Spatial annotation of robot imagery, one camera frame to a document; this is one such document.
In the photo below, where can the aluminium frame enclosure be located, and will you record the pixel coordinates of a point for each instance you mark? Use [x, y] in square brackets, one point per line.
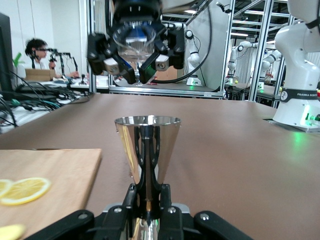
[175, 93]

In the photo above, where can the small cardboard box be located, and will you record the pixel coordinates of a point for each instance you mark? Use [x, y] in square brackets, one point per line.
[40, 74]

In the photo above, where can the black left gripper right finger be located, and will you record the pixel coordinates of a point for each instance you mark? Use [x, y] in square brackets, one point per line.
[172, 225]

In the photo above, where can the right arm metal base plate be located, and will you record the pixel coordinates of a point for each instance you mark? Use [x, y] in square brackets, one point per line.
[287, 126]

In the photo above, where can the black computer monitor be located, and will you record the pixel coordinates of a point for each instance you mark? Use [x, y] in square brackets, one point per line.
[5, 55]

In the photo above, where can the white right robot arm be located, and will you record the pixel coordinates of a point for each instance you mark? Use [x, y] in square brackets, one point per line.
[295, 75]

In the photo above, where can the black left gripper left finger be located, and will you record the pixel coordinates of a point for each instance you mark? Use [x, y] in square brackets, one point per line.
[117, 225]

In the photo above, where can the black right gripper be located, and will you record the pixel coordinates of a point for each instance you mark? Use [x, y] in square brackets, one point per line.
[136, 10]

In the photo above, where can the dark haired seated person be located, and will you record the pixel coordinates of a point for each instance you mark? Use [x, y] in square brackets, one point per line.
[37, 50]

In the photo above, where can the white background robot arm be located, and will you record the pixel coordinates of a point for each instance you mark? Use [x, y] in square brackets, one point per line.
[193, 57]
[235, 57]
[271, 58]

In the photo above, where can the steel jigger measuring cup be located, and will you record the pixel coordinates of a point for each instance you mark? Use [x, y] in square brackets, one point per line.
[150, 140]

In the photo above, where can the brown table cover sheet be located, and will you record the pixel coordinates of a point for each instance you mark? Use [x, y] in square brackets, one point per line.
[225, 162]

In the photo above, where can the wooden cutting board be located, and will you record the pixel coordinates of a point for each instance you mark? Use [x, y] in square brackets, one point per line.
[62, 170]

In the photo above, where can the large cardboard box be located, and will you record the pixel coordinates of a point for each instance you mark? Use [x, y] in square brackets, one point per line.
[171, 73]

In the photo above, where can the small clear glass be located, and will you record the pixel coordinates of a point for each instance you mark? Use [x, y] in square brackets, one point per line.
[135, 50]

